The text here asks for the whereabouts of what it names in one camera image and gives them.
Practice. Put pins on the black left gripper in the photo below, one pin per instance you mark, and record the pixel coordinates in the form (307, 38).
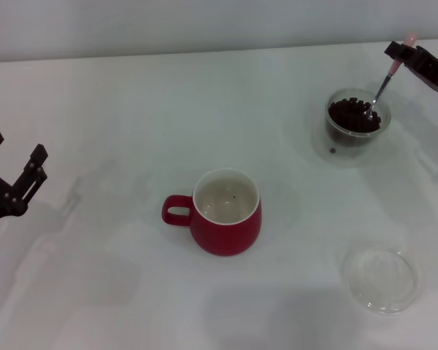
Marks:
(0, 198)

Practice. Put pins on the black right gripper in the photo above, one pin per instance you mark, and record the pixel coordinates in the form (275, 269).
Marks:
(432, 71)

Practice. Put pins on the coffee bean heap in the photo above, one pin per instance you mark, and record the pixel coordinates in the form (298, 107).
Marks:
(350, 116)

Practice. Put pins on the double-walled clear glass cup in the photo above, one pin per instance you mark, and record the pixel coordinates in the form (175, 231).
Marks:
(385, 113)

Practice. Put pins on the shallow clear glass dish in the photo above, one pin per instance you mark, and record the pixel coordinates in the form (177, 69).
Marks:
(381, 280)

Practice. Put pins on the red ceramic mug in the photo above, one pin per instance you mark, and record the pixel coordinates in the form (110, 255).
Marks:
(222, 240)

